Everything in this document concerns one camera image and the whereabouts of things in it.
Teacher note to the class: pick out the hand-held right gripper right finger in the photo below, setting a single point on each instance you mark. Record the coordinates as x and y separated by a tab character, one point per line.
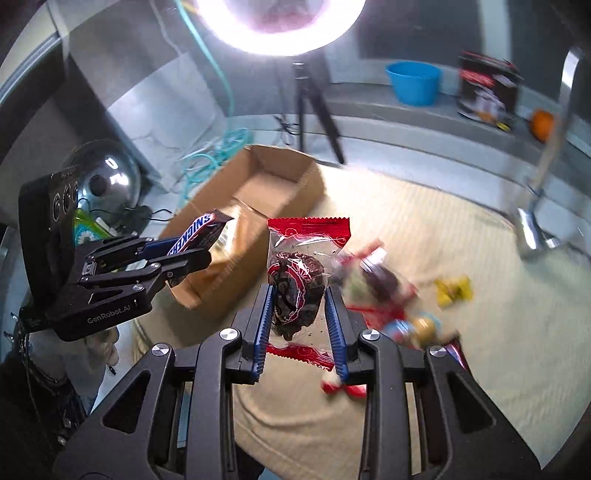
336	332

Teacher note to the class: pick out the person's left hand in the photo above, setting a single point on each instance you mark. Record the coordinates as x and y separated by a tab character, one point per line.
99	350

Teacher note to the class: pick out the black product box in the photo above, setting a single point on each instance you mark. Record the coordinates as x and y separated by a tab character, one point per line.
485	92

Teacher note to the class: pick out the cardboard box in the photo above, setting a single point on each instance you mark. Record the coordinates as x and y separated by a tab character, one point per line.
272	184

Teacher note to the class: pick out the red snack wrapper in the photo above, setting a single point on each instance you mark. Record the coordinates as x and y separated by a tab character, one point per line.
341	390

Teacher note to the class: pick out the blue plastic bowl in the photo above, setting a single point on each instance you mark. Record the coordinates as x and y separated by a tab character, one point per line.
413	85

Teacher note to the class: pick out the orange fruit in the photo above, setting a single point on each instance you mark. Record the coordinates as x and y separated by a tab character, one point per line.
541	124

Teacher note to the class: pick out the small jelly cup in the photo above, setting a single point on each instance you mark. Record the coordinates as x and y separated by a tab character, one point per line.
418	330

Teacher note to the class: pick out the red-edged dark fruit packet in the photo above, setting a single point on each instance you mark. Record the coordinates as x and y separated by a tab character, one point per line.
295	272

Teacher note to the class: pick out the beige striped cloth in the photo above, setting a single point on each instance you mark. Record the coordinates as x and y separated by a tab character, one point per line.
461	221

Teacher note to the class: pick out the green printed packet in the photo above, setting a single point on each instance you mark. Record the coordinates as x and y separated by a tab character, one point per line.
90	230

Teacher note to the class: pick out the black tripod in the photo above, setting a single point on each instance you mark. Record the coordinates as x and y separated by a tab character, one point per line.
300	106

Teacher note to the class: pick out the green and red snack packet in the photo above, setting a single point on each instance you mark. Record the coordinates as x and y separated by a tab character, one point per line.
364	277

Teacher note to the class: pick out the yellow candy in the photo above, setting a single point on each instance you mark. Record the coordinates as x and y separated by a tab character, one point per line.
455	288

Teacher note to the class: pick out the red serrated snack packet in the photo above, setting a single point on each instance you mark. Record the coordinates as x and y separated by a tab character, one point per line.
376	318

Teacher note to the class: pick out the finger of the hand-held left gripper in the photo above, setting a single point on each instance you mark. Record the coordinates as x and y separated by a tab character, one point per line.
157	247
184	263

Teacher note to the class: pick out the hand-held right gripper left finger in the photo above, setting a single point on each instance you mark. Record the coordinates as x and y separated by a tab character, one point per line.
263	323

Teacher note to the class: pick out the brown chocolate bar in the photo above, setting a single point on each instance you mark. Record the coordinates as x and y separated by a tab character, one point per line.
203	228

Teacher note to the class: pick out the stainless steel bowl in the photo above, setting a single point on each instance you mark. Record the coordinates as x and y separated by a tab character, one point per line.
111	175

